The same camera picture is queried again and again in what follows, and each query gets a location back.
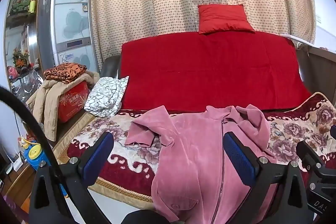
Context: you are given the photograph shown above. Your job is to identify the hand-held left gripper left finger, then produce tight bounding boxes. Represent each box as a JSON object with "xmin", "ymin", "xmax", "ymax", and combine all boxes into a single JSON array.
[{"xmin": 28, "ymin": 132, "xmax": 114, "ymax": 224}]

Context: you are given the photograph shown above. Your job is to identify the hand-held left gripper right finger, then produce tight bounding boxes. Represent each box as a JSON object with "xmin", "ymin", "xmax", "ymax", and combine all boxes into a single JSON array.
[{"xmin": 223, "ymin": 132, "xmax": 314, "ymax": 224}]

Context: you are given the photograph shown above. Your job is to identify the pink corduroy zip jacket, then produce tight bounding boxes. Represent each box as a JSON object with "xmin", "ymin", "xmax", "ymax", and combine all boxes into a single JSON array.
[{"xmin": 125, "ymin": 105, "xmax": 279, "ymax": 224}]

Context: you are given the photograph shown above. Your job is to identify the floral plush blanket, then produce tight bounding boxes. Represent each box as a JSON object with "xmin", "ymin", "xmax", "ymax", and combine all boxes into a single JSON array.
[{"xmin": 54, "ymin": 92, "xmax": 336, "ymax": 210}]

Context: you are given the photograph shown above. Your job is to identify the white black patterned cloth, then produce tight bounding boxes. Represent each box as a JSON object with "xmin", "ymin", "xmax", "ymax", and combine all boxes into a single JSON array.
[{"xmin": 84, "ymin": 76, "xmax": 130, "ymax": 118}]

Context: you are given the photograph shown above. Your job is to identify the red gift box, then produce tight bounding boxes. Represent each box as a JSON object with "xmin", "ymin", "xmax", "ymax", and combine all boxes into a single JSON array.
[{"xmin": 58, "ymin": 81, "xmax": 90, "ymax": 123}]

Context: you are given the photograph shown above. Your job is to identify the blue yellow toy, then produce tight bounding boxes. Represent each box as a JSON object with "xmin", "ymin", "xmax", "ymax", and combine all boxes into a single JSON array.
[{"xmin": 21, "ymin": 136, "xmax": 66, "ymax": 198}]

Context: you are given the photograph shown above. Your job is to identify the beige quilted jacket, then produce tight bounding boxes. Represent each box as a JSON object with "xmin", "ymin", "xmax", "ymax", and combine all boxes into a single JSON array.
[{"xmin": 26, "ymin": 72, "xmax": 100, "ymax": 142}]

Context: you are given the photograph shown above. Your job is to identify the black sofa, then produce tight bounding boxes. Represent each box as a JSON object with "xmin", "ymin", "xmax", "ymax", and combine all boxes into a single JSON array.
[{"xmin": 100, "ymin": 42, "xmax": 336, "ymax": 114}]

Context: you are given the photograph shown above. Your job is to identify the orange black patterned cloth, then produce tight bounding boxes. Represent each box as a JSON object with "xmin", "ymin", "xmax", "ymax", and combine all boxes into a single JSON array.
[{"xmin": 43, "ymin": 63, "xmax": 88, "ymax": 85}]

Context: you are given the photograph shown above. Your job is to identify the red blanket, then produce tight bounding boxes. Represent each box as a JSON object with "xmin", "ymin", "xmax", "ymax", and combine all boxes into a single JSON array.
[{"xmin": 120, "ymin": 31, "xmax": 313, "ymax": 112}]

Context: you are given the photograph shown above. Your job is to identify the clear plastic sheet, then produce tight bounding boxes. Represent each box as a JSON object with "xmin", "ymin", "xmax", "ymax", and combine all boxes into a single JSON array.
[{"xmin": 12, "ymin": 70, "xmax": 44, "ymax": 106}]

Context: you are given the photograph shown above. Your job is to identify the orange artificial flowers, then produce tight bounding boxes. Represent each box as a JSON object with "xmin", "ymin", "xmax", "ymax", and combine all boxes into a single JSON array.
[{"xmin": 13, "ymin": 48, "xmax": 31, "ymax": 73}]

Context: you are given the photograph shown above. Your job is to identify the silver floral refrigerator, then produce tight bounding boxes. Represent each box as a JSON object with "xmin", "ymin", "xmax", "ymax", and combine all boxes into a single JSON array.
[{"xmin": 37, "ymin": 0, "xmax": 100, "ymax": 73}]

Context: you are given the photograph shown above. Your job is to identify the red cushion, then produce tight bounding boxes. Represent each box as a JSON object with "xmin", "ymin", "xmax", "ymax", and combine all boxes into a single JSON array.
[{"xmin": 198, "ymin": 4, "xmax": 256, "ymax": 35}]

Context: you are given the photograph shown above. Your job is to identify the glass display cabinet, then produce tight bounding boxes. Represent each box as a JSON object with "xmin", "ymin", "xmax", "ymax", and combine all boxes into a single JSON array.
[{"xmin": 4, "ymin": 0, "xmax": 50, "ymax": 98}]

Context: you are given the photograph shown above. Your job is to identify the green plant ornament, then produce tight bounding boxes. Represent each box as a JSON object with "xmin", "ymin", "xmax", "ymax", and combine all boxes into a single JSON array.
[{"xmin": 10, "ymin": 0, "xmax": 30, "ymax": 14}]

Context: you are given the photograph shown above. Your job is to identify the black cable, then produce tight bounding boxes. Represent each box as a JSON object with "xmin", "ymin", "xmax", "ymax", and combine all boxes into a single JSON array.
[{"xmin": 0, "ymin": 86, "xmax": 70, "ymax": 198}]

